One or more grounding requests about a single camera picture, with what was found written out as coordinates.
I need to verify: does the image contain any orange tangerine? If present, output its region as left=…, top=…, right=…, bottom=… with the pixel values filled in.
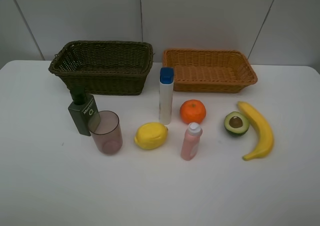
left=179, top=99, right=207, bottom=124

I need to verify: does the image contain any pink bottle white cap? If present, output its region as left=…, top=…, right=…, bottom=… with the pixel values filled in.
left=180, top=122, right=202, bottom=161

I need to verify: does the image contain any halved avocado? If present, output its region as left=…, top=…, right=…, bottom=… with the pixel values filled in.
left=223, top=111, right=250, bottom=137

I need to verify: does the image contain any yellow banana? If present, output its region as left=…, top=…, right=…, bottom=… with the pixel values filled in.
left=237, top=101, right=275, bottom=161

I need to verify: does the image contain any white bottle blue cap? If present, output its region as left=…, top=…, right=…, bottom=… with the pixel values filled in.
left=159, top=67, right=174, bottom=125

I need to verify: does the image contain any yellow lemon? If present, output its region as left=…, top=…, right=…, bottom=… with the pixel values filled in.
left=134, top=122, right=168, bottom=150

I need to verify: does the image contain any orange wicker basket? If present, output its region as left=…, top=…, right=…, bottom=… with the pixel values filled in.
left=162, top=49, right=258, bottom=93

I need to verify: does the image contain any translucent pink plastic cup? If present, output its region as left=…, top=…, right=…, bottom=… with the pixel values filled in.
left=88, top=110, right=123, bottom=155

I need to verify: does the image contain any dark brown wicker basket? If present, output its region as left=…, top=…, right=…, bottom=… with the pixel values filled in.
left=48, top=41, right=154, bottom=96

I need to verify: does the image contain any dark green pump bottle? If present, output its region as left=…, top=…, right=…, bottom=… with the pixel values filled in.
left=68, top=86, right=98, bottom=136

